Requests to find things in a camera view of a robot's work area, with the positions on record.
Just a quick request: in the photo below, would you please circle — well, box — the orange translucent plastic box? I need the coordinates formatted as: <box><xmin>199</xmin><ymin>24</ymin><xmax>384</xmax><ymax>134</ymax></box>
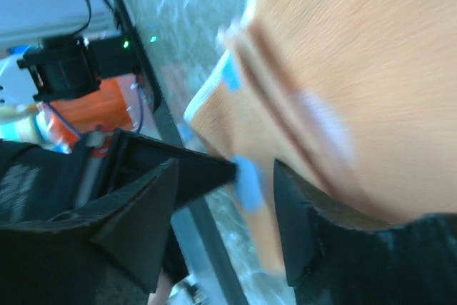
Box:
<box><xmin>43</xmin><ymin>74</ymin><xmax>140</xmax><ymax>146</ymax></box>

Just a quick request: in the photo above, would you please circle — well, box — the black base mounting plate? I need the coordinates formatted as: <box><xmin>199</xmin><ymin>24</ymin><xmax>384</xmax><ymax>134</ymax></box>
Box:
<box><xmin>114</xmin><ymin>0</ymin><xmax>248</xmax><ymax>305</ymax></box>

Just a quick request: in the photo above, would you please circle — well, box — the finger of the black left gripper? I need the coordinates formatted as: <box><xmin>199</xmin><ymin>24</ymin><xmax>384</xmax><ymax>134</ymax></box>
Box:
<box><xmin>107</xmin><ymin>130</ymin><xmax>237</xmax><ymax>209</ymax></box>

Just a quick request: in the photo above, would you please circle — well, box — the orange patterned towel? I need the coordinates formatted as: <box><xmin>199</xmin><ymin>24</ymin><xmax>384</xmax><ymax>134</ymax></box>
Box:
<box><xmin>184</xmin><ymin>0</ymin><xmax>456</xmax><ymax>275</ymax></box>

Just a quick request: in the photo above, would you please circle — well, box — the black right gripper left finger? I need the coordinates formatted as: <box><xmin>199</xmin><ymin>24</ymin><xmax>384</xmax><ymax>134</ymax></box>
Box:
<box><xmin>1</xmin><ymin>174</ymin><xmax>173</xmax><ymax>304</ymax></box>

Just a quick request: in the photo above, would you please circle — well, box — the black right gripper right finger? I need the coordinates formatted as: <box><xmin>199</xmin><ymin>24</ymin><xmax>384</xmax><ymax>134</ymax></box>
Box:
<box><xmin>273</xmin><ymin>161</ymin><xmax>456</xmax><ymax>304</ymax></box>

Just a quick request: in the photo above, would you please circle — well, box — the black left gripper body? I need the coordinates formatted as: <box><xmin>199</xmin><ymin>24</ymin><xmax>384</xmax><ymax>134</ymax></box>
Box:
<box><xmin>1</xmin><ymin>139</ymin><xmax>121</xmax><ymax>225</ymax></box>

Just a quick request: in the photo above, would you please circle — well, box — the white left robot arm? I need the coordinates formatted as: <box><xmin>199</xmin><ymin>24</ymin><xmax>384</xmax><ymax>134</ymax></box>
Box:
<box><xmin>1</xmin><ymin>37</ymin><xmax>237</xmax><ymax>231</ymax></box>

